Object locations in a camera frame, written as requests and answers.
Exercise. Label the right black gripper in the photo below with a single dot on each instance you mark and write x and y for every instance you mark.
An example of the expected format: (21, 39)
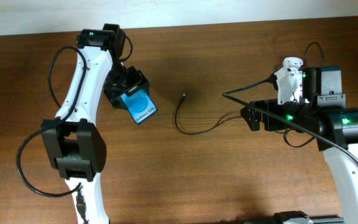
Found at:
(271, 106)

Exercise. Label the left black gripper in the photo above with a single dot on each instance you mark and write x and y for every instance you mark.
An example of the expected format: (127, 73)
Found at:
(139, 81)

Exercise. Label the blue screen smartphone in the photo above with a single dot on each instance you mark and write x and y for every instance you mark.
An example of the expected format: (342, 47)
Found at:
(139, 105)

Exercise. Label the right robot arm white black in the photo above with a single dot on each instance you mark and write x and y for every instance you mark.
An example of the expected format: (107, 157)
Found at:
(310, 100)

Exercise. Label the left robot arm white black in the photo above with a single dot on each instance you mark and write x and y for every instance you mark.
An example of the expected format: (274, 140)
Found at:
(74, 146)

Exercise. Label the white power strip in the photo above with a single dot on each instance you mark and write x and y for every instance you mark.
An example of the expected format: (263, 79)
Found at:
(292, 64)

